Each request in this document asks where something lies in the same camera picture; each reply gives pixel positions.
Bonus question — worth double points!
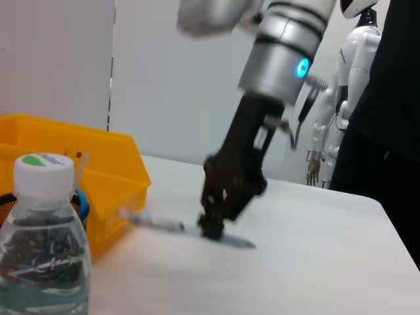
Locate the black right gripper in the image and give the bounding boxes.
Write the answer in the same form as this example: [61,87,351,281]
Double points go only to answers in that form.
[196,93,287,242]

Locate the clear green-label water bottle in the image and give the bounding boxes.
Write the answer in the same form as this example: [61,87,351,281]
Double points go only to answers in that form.
[0,153,93,315]

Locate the right gripper cable with plug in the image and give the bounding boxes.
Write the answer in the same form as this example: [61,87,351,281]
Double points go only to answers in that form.
[281,73,329,152]

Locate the transparent plastic ruler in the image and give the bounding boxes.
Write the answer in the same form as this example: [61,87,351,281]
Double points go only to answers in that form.
[62,146,91,201]

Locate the large black torso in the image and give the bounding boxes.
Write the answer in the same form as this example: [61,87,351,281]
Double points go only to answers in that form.
[329,0,420,274]

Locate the black mesh pen holder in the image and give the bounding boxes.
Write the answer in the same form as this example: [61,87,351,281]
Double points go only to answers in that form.
[0,189,90,232]

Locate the blue scissors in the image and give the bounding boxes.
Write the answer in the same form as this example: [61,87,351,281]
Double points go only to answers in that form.
[74,188,91,228]

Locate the yellow plastic storage bin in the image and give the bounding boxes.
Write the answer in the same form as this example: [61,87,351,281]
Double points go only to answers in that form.
[0,114,152,264]

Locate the white humanoid robot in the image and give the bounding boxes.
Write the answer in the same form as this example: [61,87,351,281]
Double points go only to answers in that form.
[306,0,385,190]

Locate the grey white pen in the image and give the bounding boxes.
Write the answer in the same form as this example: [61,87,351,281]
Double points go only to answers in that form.
[119,207,258,251]

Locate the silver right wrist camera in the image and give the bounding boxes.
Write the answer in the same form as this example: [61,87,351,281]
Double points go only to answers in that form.
[177,0,264,39]

